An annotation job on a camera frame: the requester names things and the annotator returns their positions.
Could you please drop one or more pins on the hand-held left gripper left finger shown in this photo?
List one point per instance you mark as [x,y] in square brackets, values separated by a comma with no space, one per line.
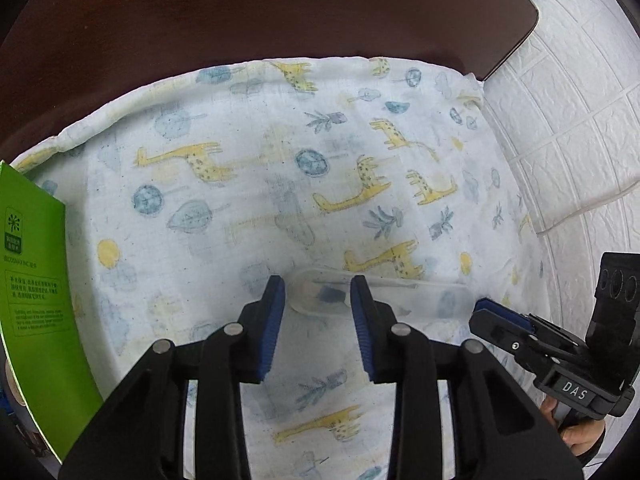
[272,332]

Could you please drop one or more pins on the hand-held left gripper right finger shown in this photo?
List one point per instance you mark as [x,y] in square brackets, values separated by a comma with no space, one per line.
[362,332]

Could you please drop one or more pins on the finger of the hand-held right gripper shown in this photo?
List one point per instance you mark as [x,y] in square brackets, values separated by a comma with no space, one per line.
[500,310]
[510,342]

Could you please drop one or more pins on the green cardboard box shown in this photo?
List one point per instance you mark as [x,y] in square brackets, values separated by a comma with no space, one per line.
[35,285]

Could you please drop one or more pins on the person's right hand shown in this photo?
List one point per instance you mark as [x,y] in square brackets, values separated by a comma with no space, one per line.
[582,435]

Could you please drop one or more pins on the giraffe printed blanket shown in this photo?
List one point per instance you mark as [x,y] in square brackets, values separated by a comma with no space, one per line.
[250,185]

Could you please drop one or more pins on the dark brown wooden headboard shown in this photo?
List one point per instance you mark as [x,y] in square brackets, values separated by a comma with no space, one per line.
[250,10]

